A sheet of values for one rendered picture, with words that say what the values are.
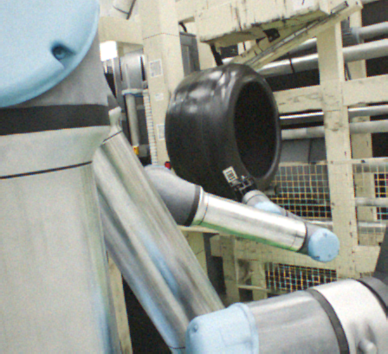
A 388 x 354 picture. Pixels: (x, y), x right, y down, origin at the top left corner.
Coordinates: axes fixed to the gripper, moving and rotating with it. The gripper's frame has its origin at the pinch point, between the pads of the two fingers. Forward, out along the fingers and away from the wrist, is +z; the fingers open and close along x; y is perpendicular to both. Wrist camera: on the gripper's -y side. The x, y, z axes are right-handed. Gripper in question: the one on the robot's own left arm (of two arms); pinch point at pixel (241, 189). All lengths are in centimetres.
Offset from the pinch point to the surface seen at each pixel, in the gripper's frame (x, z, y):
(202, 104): -1.9, 18.2, 30.0
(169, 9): -11, 62, 71
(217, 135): -1.7, 12.3, 18.1
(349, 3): -78, 39, 38
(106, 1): 29, 1069, 298
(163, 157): 22, 53, 12
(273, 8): -50, 48, 50
